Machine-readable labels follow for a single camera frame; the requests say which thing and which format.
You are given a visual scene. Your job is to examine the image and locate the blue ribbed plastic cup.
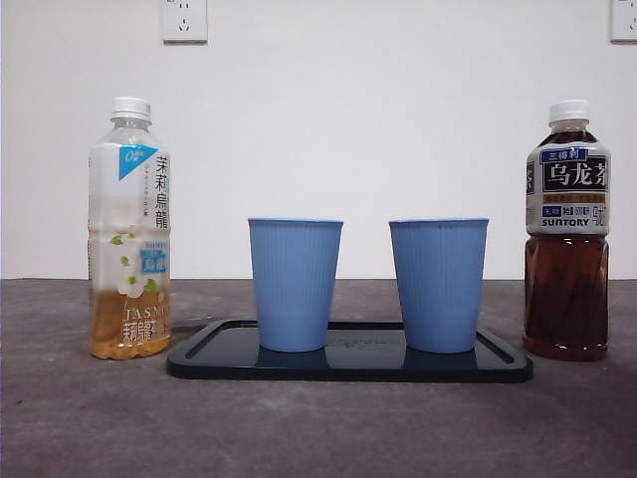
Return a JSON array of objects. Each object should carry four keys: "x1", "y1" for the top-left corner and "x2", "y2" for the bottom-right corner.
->
[
  {"x1": 387, "y1": 216, "x2": 491, "y2": 355},
  {"x1": 247, "y1": 216, "x2": 345, "y2": 354}
]

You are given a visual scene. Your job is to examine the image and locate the dark oolong tea bottle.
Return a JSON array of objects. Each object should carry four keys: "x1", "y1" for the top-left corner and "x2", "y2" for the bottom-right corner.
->
[{"x1": 521, "y1": 98, "x2": 612, "y2": 362}]

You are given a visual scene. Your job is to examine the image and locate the dark rectangular tray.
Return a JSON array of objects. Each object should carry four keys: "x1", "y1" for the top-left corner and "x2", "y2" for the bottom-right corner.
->
[{"x1": 165, "y1": 319, "x2": 535, "y2": 383}]

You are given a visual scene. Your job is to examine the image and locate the jasmine tea bottle white label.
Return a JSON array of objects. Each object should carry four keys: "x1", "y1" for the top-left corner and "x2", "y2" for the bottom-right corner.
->
[{"x1": 88, "y1": 96, "x2": 173, "y2": 360}]

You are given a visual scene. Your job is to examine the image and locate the white wall socket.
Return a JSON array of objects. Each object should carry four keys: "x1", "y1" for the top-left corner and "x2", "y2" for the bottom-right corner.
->
[
  {"x1": 609, "y1": 0, "x2": 637, "y2": 43},
  {"x1": 161, "y1": 0, "x2": 209, "y2": 44}
]

